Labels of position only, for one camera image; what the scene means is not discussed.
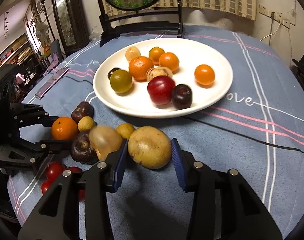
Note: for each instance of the white oval plate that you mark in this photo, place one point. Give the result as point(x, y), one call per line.
point(137, 102)

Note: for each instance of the bumpy mandarin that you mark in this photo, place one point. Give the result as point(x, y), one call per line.
point(139, 66)
point(64, 128)

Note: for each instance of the small yellow longan fruit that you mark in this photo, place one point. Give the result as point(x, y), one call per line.
point(86, 123)

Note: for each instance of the dark purple mangosteen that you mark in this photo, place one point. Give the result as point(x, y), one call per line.
point(82, 151)

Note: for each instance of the small orange kumquat fruit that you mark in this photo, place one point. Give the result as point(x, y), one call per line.
point(154, 55)

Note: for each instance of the smooth orange fruit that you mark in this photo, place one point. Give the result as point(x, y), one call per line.
point(204, 75)
point(170, 61)

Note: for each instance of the small red tomato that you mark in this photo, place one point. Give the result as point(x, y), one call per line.
point(74, 169)
point(45, 186)

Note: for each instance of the dark framed wall picture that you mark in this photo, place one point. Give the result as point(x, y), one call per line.
point(71, 24)

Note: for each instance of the smartphone on table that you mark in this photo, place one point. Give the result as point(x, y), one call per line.
point(51, 82)

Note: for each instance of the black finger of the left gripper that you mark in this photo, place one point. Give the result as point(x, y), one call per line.
point(23, 115)
point(23, 152)

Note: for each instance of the large red plum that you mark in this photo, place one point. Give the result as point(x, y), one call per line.
point(54, 170)

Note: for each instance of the bumpy mandarin back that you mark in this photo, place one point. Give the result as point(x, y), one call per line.
point(64, 128)

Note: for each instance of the wall power strip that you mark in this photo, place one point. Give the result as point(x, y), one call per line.
point(275, 16)

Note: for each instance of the tan lumpy fruit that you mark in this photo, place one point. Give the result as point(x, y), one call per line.
point(104, 140)

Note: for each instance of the pale yellow small fruit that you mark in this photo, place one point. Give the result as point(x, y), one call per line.
point(132, 53)

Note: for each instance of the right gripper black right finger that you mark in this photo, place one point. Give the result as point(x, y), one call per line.
point(224, 205)

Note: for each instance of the round fish painting stand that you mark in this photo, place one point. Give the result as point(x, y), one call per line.
point(117, 10)

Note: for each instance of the standing electric fan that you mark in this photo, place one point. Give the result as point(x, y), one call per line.
point(41, 32)

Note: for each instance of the tan round fruit back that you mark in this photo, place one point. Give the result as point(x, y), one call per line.
point(150, 147)

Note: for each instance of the smooth orange fruit front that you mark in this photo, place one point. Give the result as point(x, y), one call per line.
point(204, 75)

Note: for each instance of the blue striped tablecloth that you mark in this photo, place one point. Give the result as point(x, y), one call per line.
point(257, 128)

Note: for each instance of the small dark purple fruit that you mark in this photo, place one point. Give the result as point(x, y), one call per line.
point(112, 71)

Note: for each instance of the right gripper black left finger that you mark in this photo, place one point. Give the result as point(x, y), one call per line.
point(56, 215)

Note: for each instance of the green yellow small fruit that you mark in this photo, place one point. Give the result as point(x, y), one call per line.
point(121, 81)

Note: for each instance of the pale striped melon fruit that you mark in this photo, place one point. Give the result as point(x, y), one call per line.
point(158, 71)

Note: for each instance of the dark purple fruit back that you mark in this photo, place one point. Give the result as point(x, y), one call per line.
point(82, 110)

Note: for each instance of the dark purple plum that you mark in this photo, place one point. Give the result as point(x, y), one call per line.
point(182, 96)

